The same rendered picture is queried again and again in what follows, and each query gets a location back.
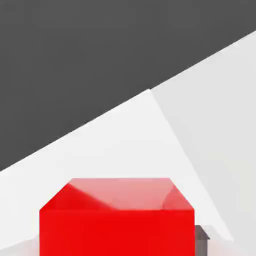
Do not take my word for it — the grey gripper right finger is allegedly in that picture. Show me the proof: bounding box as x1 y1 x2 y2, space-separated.
194 224 256 256

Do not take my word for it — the small red cube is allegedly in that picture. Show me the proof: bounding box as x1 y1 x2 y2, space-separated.
39 177 196 256

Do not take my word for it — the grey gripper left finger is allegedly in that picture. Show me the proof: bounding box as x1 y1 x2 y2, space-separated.
0 238 40 256

